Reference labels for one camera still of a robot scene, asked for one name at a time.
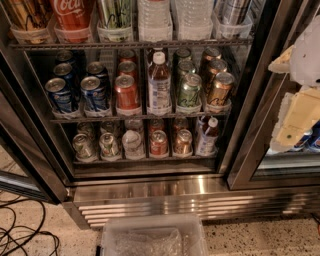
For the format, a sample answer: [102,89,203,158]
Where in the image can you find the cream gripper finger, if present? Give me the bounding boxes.
[270,87,320,152]
[268,45,294,74]

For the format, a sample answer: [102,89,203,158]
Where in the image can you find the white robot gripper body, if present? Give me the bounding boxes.
[289,15,320,87]

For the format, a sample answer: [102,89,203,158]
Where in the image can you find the blue pepsi can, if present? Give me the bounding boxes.
[53,63,81,101]
[45,78,78,114]
[55,50,77,66]
[293,121,320,153]

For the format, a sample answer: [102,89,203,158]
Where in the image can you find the blue pepsi can behind glass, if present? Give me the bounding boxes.
[293,121,320,153]

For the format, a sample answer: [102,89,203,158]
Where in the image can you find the middle gold soda can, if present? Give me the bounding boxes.
[204,59,228,86]

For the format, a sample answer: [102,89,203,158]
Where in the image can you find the gold soda can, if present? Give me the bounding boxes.
[207,72,235,106]
[201,47,221,66]
[204,59,228,86]

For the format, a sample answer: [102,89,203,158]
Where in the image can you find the front gold soda can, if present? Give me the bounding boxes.
[207,72,235,106]

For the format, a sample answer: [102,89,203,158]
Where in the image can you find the top shelf silver can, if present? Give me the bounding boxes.
[214,0,252,39]

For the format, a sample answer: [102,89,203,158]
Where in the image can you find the shelf silver can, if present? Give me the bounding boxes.
[72,133,97,162]
[99,132,119,158]
[214,0,252,39]

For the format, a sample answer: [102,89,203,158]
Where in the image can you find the right glass fridge door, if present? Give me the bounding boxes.
[228,0,320,190]

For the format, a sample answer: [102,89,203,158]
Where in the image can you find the rear gold soda can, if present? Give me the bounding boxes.
[201,47,221,66]

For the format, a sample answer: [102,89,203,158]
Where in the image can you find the front green soda can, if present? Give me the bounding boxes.
[177,73,202,108]

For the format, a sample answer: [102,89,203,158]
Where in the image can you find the green soda can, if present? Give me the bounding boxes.
[177,60,196,82]
[173,47,192,63]
[177,73,202,108]

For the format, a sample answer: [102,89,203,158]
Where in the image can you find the bottom shelf tea bottle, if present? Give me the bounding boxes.
[196,116,219,156]

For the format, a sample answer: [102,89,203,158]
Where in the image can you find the middle green soda can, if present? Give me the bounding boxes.
[177,60,196,82]

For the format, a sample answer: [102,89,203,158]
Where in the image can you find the rear green soda can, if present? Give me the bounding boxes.
[173,47,192,63]

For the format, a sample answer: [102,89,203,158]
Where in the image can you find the bottom shelf gold can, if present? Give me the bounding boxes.
[174,129,192,155]

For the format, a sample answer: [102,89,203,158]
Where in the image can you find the shelf gold can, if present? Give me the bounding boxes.
[1,0,52,44]
[174,129,192,155]

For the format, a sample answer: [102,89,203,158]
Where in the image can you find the top shelf clear water bottle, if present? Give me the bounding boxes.
[137,0,172,42]

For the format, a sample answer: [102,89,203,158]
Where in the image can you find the bottom shelf red can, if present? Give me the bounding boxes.
[150,130,168,157]

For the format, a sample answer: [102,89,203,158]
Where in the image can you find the middle red soda can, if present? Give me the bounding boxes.
[118,61,137,78]

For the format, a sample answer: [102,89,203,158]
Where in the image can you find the red soda can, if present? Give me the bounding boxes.
[118,49,137,63]
[118,61,137,78]
[114,75,139,110]

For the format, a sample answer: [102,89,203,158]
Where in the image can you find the rear red soda can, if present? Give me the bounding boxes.
[118,49,137,63]

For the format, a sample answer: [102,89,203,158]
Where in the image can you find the front red soda can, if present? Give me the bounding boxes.
[114,75,139,110]

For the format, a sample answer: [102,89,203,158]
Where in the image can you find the top shelf green can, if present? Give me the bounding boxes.
[96,0,132,42]

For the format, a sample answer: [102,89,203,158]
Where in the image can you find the bottom shelf water bottle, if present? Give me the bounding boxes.
[122,130,145,160]

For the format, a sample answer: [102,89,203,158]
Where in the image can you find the rear blue pepsi can second row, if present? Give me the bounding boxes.
[87,61,110,89]

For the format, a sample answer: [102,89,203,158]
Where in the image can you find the blue pepsi can second row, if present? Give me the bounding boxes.
[87,61,110,89]
[80,76,109,112]

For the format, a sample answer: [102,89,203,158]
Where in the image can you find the front blue pepsi can second row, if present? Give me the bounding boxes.
[80,76,109,112]

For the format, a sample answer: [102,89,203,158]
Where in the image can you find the top shelf red coca-cola can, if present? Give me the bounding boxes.
[49,0,93,43]

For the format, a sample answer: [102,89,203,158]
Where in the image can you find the bottom shelf left silver can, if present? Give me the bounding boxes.
[72,133,97,162]

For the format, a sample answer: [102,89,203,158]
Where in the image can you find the top shelf gold can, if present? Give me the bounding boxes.
[1,0,52,44]

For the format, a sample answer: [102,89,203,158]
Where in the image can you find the left open fridge door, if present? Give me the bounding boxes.
[0,69,68,204]

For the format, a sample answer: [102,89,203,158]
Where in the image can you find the brown tea bottle white cap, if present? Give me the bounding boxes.
[148,52,171,115]

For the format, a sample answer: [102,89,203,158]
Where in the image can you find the clear plastic bin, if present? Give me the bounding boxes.
[100,214,209,256]

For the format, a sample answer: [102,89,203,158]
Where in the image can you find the middle wire shelf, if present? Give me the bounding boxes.
[50,111,229,124]

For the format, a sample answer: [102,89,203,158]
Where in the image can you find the wire shelf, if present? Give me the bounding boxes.
[50,111,229,124]
[9,38,253,51]

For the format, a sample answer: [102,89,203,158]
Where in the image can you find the top wire shelf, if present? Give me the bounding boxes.
[9,38,253,51]

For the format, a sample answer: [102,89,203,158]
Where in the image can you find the black cables on floor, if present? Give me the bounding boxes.
[0,189,61,256]

